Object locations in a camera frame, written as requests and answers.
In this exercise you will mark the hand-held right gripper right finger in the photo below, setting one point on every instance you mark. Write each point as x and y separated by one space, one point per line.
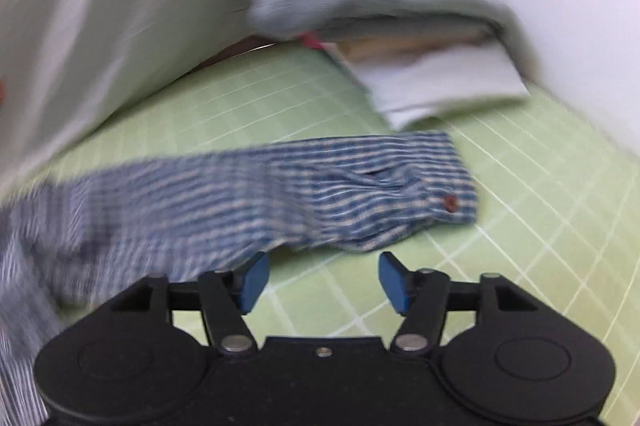
394 282

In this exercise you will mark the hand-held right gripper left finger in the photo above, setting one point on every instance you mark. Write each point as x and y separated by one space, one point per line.
255 282

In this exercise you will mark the blue checked shirt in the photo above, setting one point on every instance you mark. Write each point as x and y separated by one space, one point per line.
200 198

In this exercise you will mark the green grid mat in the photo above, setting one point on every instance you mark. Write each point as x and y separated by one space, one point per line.
525 206

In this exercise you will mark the white folded cloth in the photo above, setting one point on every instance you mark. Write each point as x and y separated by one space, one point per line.
440 81

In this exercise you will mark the tan folded cloth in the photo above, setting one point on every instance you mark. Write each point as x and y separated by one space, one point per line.
400 44

